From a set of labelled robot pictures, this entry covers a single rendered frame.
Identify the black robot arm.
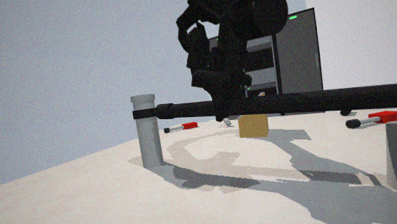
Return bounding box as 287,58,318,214
176,0,289,75

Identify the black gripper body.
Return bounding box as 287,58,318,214
191,40,252,91

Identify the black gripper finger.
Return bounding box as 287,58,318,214
204,88,237,122
224,87,247,119

